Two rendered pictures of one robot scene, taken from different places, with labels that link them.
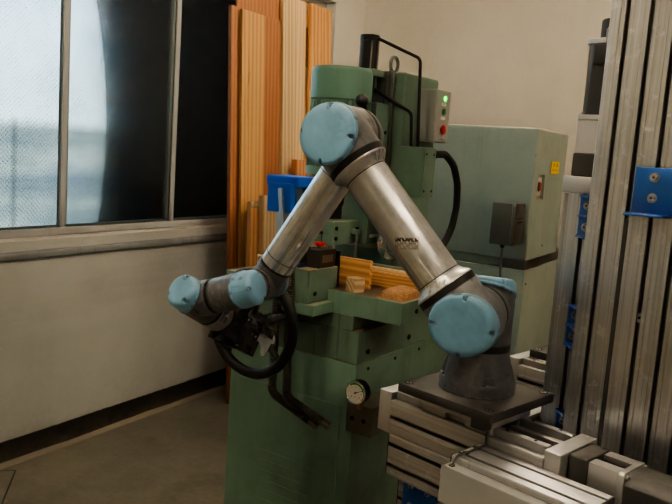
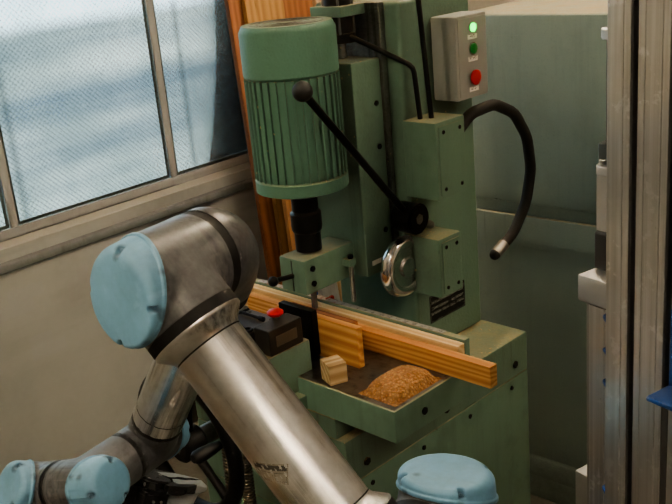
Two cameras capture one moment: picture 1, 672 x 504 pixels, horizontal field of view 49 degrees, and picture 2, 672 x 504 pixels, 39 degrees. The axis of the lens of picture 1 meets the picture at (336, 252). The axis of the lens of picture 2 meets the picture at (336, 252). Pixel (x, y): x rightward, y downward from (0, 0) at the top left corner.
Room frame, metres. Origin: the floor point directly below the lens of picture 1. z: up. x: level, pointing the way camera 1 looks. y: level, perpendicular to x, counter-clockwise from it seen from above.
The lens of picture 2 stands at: (0.45, -0.40, 1.66)
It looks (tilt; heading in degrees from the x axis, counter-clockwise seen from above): 19 degrees down; 12
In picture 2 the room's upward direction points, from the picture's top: 5 degrees counter-clockwise
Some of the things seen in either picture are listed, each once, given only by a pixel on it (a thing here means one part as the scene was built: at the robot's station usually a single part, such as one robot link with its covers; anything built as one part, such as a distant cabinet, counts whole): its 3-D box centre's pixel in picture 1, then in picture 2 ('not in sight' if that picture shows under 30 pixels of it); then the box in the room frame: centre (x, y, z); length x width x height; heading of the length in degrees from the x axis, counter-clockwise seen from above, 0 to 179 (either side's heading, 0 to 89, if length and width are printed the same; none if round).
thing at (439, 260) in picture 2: not in sight; (434, 260); (2.22, -0.22, 1.02); 0.09 x 0.07 x 0.12; 57
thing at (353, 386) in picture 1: (358, 394); not in sight; (1.84, -0.08, 0.65); 0.06 x 0.04 x 0.08; 57
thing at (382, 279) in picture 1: (361, 275); (358, 334); (2.09, -0.08, 0.92); 0.62 x 0.02 x 0.04; 57
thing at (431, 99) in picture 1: (433, 116); (460, 55); (2.35, -0.28, 1.40); 0.10 x 0.06 x 0.16; 147
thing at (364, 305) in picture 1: (318, 293); (295, 370); (2.04, 0.04, 0.87); 0.61 x 0.30 x 0.06; 57
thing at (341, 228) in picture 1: (335, 233); (319, 268); (2.17, 0.00, 1.03); 0.14 x 0.07 x 0.09; 147
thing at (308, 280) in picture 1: (302, 280); (259, 365); (1.97, 0.09, 0.92); 0.15 x 0.13 x 0.09; 57
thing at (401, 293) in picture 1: (400, 291); (399, 378); (1.92, -0.18, 0.91); 0.12 x 0.09 x 0.03; 147
